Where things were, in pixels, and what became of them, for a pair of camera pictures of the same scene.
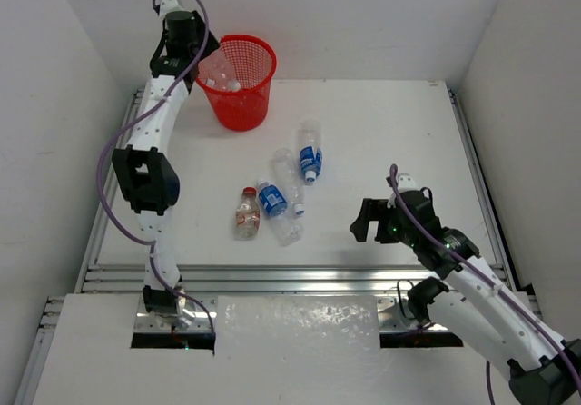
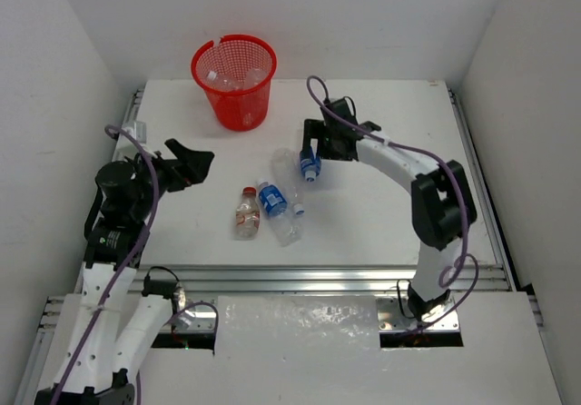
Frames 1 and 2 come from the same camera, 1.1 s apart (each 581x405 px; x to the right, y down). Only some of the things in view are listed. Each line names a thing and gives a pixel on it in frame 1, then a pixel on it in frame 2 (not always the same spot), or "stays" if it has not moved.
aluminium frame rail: (261, 279) stays
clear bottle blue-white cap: (284, 166) stays
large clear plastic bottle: (231, 85) stays
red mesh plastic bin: (254, 61) stays
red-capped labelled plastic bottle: (247, 215) stays
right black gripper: (372, 209) -> (317, 129)
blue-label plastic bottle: (310, 139) stays
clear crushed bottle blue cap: (216, 65) -> (253, 76)
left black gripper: (209, 44) -> (172, 171)
